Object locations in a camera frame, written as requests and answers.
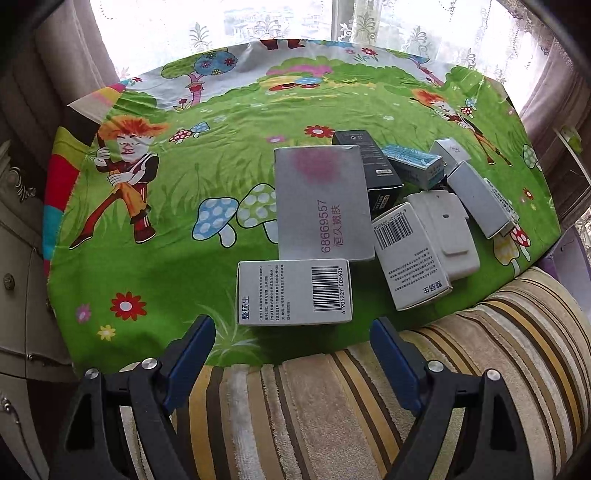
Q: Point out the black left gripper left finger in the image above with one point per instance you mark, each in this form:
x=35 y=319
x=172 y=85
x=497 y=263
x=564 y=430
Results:
x=92 y=442

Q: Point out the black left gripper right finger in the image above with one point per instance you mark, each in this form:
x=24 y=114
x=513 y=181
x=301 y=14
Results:
x=491 y=443

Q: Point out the white barcode box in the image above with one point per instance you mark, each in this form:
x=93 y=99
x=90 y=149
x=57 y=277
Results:
x=293 y=293
x=414 y=273

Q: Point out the white plastic device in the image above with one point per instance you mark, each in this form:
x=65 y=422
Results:
x=446 y=223

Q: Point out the grey white long box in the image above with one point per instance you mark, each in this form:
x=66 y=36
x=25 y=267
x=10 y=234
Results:
x=485 y=203

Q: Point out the white barcode box front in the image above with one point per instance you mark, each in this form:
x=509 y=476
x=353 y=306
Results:
x=293 y=293

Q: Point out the black rectangular box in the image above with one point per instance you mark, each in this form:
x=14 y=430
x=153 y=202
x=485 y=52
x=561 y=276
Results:
x=383 y=182

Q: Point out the teal blue small box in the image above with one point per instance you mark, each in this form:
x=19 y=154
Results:
x=422 y=169

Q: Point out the large silver grey box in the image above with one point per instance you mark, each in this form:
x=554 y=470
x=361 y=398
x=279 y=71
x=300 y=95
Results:
x=322 y=203

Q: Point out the small white cube box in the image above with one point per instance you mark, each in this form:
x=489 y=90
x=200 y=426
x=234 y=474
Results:
x=452 y=153

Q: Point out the beige cabinet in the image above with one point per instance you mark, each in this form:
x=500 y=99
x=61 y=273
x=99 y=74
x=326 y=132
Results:
x=36 y=371

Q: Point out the green cartoon tablecloth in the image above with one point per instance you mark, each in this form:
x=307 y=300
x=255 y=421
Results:
x=161 y=184

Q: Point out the white shelf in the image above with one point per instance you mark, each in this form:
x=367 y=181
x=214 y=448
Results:
x=572 y=140

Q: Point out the pink drape curtain right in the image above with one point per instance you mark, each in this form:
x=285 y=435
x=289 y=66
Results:
x=560 y=98

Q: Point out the pink drape curtain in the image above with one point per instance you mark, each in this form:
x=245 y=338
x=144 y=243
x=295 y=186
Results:
x=52 y=53
x=560 y=98

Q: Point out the pink drape curtain left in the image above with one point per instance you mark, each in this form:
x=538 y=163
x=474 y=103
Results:
x=52 y=53

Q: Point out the white lace curtain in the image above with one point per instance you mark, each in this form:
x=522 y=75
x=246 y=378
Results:
x=501 y=39

